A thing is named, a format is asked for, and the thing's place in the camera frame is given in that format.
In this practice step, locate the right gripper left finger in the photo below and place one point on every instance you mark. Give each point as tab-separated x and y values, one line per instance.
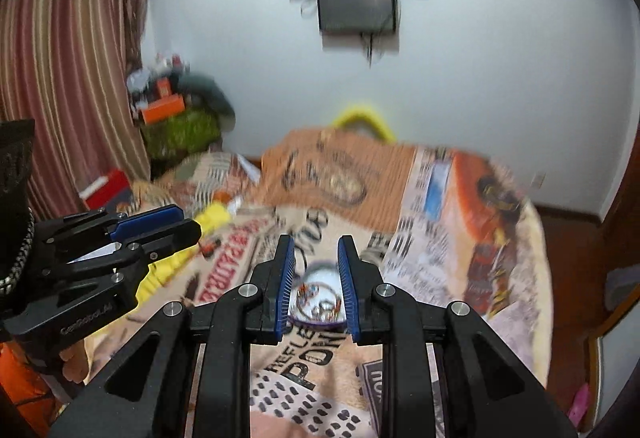
188	370

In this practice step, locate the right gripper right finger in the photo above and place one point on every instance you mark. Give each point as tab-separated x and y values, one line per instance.
488	391

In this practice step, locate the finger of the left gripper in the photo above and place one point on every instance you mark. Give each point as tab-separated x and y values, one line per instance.
100	225
150	242

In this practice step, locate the heart-shaped tin jewelry box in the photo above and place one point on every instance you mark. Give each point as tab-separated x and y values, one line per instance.
317	300

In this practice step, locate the left human hand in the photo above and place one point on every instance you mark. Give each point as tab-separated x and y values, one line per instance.
75	362

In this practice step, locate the red box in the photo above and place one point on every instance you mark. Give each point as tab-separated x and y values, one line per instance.
111	192

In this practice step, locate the striped patchwork blanket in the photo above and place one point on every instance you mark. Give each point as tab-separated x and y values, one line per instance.
196	182

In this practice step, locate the green patterned storage box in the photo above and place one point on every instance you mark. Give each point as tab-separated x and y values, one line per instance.
173	138

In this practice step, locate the pink cloth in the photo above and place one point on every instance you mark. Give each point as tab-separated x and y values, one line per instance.
580	405

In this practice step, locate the orange shoe box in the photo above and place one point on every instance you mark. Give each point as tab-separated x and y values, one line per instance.
162	109

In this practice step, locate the newspaper print bed blanket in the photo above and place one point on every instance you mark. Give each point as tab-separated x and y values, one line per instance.
442	225

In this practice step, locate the striped brown curtain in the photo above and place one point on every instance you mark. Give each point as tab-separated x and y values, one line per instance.
64	64

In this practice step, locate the yellow plastic chair back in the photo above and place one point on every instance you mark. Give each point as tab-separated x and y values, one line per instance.
364	117

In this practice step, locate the small black wall monitor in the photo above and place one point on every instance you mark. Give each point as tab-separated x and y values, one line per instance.
357	16

